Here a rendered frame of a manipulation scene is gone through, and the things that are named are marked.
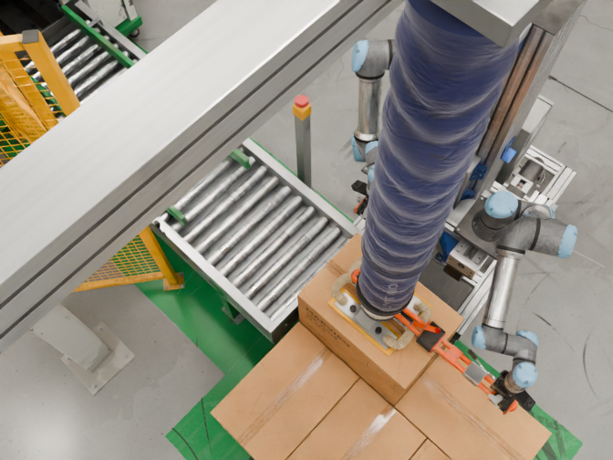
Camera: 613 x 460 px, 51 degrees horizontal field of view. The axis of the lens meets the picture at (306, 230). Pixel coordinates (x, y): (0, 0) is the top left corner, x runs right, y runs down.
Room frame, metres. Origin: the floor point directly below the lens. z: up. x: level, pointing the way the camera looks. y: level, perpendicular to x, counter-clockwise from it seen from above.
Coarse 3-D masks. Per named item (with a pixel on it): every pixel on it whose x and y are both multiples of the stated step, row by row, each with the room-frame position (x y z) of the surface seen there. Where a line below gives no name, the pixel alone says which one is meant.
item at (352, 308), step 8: (344, 288) 0.92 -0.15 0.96; (352, 296) 0.89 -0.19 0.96; (328, 304) 0.86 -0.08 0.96; (336, 304) 0.85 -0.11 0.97; (352, 304) 0.85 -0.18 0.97; (344, 312) 0.81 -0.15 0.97; (352, 312) 0.81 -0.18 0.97; (352, 320) 0.78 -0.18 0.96; (360, 328) 0.75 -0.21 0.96; (376, 328) 0.74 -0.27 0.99; (384, 328) 0.74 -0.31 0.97; (368, 336) 0.71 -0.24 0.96; (376, 336) 0.71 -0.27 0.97; (392, 336) 0.71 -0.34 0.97; (376, 344) 0.67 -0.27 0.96; (384, 344) 0.67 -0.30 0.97; (384, 352) 0.64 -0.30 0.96
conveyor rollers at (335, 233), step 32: (32, 64) 2.55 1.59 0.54; (96, 64) 2.54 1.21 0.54; (224, 160) 1.84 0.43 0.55; (192, 192) 1.65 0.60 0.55; (256, 192) 1.63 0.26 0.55; (288, 192) 1.63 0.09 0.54; (224, 224) 1.45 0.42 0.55; (256, 224) 1.45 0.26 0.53; (320, 224) 1.43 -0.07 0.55; (256, 256) 1.26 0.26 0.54; (288, 256) 1.25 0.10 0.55; (256, 288) 1.09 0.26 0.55
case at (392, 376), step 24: (360, 240) 1.15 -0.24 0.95; (336, 264) 1.04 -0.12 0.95; (312, 288) 0.93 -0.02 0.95; (312, 312) 0.85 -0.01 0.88; (336, 312) 0.82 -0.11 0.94; (432, 312) 0.81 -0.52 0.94; (456, 312) 0.80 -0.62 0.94; (336, 336) 0.75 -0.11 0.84; (360, 336) 0.72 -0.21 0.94; (360, 360) 0.65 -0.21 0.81; (384, 360) 0.61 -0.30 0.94; (408, 360) 0.61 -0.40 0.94; (432, 360) 0.67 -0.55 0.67; (384, 384) 0.55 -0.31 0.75; (408, 384) 0.51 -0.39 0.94
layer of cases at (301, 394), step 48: (288, 336) 0.84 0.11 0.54; (240, 384) 0.62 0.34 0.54; (288, 384) 0.61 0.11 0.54; (336, 384) 0.60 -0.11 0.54; (432, 384) 0.58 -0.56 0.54; (240, 432) 0.40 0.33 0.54; (288, 432) 0.39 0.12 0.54; (336, 432) 0.39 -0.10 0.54; (384, 432) 0.38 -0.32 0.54; (432, 432) 0.37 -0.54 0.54; (480, 432) 0.36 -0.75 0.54; (528, 432) 0.36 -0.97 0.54
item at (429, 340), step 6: (432, 324) 0.71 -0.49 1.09; (426, 330) 0.69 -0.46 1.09; (444, 330) 0.68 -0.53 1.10; (420, 336) 0.67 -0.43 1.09; (426, 336) 0.67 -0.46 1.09; (432, 336) 0.67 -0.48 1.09; (438, 336) 0.67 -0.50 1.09; (444, 336) 0.66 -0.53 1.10; (420, 342) 0.65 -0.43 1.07; (426, 342) 0.64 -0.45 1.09; (432, 342) 0.64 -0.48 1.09; (438, 342) 0.64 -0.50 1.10; (426, 348) 0.63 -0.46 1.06; (432, 348) 0.62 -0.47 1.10
